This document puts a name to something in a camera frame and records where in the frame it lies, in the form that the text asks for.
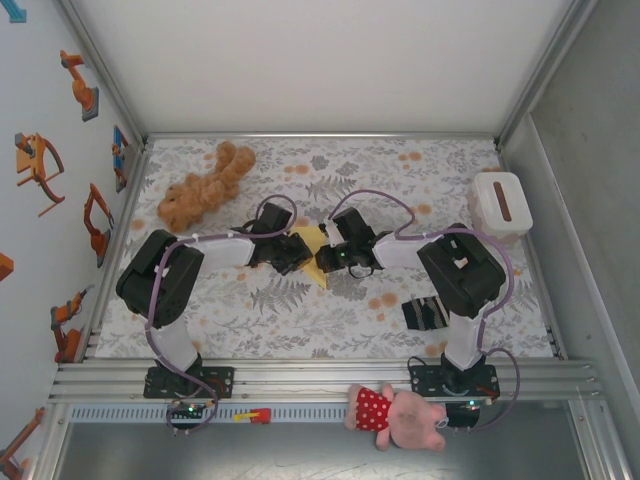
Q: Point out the yellow cloth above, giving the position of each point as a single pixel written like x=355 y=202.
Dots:
x=317 y=277

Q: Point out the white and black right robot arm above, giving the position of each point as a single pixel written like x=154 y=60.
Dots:
x=460 y=270

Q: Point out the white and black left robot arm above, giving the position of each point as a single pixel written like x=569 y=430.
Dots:
x=160 y=275

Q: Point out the floral fern print tablecloth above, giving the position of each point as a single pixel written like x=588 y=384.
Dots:
x=300 y=320

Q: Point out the brown teddy bear plush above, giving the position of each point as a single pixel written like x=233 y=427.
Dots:
x=225 y=170

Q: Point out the black white striped sock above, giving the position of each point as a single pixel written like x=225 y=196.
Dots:
x=425 y=312

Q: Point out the red and yellow tag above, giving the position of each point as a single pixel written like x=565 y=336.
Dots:
x=257 y=416

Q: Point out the white tissue box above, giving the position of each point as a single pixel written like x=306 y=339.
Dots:
x=520 y=200

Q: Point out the pink pig plush red dress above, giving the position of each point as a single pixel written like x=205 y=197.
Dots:
x=415 y=420

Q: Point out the small circuit board with LED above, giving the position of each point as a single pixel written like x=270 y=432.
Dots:
x=472 y=403
x=190 y=410

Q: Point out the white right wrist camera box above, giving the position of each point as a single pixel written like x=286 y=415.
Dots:
x=331 y=231

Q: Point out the thin aluminium frame bar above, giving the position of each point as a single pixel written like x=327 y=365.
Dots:
x=320 y=136

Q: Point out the wide aluminium extrusion rail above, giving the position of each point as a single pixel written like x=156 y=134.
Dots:
x=300 y=380

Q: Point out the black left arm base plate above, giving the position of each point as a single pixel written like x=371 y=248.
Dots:
x=225 y=382

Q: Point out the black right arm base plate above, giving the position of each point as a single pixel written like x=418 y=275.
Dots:
x=425 y=382

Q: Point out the blue and orange wall sticker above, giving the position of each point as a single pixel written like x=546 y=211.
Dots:
x=120 y=150

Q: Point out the aluminium frame post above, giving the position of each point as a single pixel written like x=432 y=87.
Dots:
x=545 y=70
x=100 y=65

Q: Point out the orange claw gripper wall sticker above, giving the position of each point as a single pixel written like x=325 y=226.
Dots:
x=32 y=162

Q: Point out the orange block wall sticker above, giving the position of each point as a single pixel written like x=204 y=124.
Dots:
x=5 y=267

